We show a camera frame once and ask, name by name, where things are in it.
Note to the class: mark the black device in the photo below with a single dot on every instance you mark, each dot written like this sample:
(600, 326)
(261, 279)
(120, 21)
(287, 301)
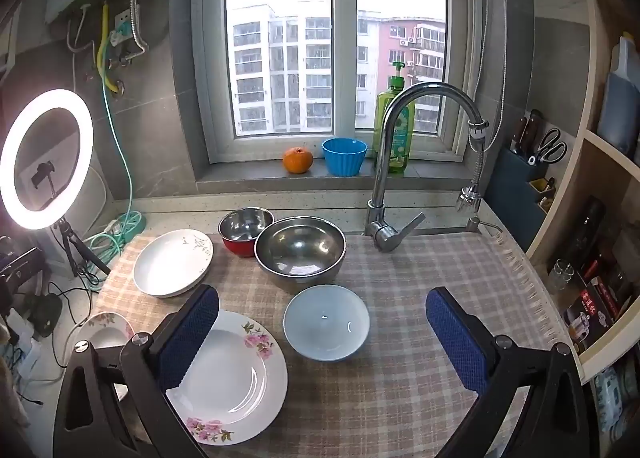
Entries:
(22, 265)

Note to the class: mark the flexible faucet sprayer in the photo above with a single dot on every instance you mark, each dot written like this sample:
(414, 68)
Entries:
(470, 193)

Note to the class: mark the white plate pink flowers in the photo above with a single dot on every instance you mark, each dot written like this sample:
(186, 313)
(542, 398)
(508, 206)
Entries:
(235, 378)

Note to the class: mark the white plate brown flowers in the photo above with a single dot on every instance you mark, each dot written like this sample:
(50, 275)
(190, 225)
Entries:
(102, 330)

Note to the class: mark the large steel bowl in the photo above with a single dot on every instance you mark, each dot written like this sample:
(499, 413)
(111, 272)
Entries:
(300, 248)

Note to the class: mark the dark blue knife holder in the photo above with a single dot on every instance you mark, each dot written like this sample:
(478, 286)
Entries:
(505, 198)

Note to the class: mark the light blue ceramic bowl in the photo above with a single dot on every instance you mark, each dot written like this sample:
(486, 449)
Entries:
(325, 323)

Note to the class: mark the metal sink dispenser spout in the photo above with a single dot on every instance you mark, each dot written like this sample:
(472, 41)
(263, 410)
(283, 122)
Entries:
(482, 227)

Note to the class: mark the plain white plate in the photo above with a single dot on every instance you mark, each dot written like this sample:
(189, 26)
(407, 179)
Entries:
(198, 283)

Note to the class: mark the white plate grey leaf print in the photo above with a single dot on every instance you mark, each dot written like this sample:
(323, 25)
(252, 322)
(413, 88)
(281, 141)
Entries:
(170, 263)

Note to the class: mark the black round base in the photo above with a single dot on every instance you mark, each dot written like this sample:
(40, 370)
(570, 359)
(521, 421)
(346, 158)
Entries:
(42, 315)

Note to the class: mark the orange fruit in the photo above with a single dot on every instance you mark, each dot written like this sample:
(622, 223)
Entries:
(298, 160)

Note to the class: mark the blue ribbed cup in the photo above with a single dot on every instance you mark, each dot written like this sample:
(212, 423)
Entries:
(345, 157)

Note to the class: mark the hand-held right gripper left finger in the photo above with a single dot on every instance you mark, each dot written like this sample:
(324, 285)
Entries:
(192, 333)

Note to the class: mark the blue floral packet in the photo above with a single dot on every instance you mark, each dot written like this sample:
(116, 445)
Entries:
(615, 398)

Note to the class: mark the dark glass bottle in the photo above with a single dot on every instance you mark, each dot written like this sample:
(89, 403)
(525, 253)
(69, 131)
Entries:
(585, 228)

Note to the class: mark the small drinking glass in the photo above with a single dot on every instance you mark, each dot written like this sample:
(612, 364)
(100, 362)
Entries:
(561, 275)

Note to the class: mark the red and black box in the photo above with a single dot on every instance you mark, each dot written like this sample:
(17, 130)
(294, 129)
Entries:
(592, 308)

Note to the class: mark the chrome kitchen faucet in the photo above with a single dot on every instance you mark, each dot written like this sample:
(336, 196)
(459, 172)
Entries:
(385, 177)

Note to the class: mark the white wall socket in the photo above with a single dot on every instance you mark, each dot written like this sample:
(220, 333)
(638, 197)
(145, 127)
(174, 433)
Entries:
(122, 20)

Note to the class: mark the green dish soap bottle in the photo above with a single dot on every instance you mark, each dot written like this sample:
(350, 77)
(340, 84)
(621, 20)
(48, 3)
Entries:
(400, 137)

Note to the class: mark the pink plaid table cloth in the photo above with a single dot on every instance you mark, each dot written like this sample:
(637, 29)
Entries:
(400, 288)

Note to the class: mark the red steel bowl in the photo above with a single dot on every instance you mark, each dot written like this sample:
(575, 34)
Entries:
(240, 230)

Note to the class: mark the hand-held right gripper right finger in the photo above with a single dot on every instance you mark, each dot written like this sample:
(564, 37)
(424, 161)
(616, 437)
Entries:
(457, 338)

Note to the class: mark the wooden shelf unit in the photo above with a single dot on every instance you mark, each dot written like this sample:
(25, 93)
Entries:
(595, 157)

